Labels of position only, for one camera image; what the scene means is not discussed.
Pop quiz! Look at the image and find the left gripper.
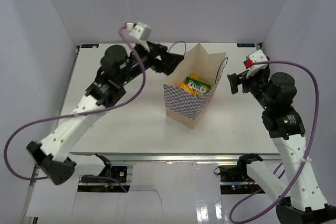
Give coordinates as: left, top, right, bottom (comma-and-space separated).
119, 39, 184, 86

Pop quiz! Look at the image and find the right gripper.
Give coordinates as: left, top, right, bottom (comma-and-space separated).
228, 67, 274, 110

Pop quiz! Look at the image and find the orange chips bag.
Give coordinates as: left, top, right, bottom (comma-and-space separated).
178, 74, 209, 97

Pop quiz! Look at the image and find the checkered paper bag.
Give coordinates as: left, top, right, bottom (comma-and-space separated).
163, 44, 228, 129

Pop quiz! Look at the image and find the green Fox's candy bag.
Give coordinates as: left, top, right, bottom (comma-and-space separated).
184, 77, 212, 98

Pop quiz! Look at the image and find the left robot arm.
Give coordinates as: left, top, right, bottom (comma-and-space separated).
26, 42, 184, 185

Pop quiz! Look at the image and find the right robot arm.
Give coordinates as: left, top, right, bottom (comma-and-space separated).
228, 60, 335, 223

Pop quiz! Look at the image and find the black table corner label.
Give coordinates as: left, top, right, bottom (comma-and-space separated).
236, 43, 256, 48

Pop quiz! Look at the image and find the left table corner label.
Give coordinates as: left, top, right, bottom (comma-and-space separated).
80, 44, 99, 48

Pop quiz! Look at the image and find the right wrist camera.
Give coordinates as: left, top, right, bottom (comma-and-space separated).
244, 49, 269, 78

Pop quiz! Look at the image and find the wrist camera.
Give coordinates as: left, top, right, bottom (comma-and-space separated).
244, 49, 269, 78
125, 22, 152, 51

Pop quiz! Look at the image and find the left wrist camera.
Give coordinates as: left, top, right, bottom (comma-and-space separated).
125, 22, 152, 51

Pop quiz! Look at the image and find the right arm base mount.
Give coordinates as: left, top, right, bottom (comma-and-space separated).
214, 165, 265, 195

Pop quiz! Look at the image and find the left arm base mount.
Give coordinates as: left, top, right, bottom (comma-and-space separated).
78, 166, 130, 193

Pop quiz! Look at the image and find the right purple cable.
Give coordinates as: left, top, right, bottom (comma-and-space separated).
229, 60, 319, 223

